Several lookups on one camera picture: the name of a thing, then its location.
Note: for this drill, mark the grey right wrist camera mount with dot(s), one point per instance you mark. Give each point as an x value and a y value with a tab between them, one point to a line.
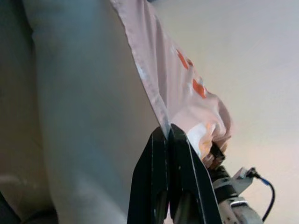
243	178

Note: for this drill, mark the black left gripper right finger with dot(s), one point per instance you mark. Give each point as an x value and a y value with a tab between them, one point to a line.
191	177

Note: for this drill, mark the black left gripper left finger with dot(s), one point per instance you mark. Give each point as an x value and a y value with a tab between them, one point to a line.
149	177

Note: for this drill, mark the pink patterned pillow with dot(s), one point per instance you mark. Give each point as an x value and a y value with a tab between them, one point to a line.
163	70

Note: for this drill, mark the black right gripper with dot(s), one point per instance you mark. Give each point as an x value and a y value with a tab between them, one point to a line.
220	175

